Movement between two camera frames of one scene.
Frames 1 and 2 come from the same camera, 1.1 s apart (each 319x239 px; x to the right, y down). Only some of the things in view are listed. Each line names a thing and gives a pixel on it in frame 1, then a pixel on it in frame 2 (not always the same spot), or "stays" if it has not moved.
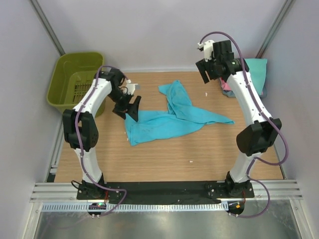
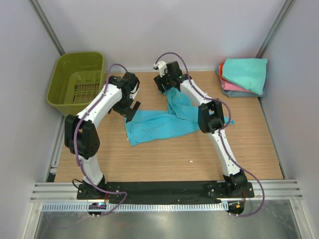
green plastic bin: x=75 y=72 stays
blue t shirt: x=182 y=116 stays
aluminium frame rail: x=68 y=191 stays
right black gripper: x=208 y=66 to x=161 y=84
